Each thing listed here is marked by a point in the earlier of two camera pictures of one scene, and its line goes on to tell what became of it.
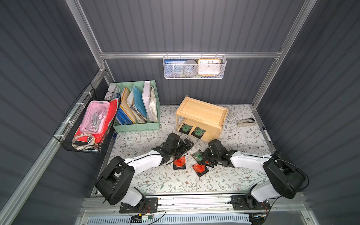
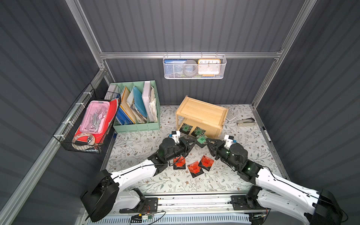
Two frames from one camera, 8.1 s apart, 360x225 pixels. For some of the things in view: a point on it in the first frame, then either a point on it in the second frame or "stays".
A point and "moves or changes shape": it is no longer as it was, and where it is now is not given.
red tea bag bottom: x=200 y=169 moves or changes shape
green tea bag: x=198 y=155 -> x=201 y=141
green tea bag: x=185 y=128 stays
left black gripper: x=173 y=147 stays
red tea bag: x=180 y=163 stays
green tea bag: x=198 y=132 stays
